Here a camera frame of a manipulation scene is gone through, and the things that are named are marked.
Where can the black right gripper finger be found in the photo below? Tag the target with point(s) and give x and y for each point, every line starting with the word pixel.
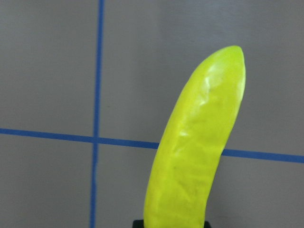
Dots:
pixel 143 224

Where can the yellow banana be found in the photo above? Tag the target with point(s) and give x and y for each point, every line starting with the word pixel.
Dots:
pixel 195 136

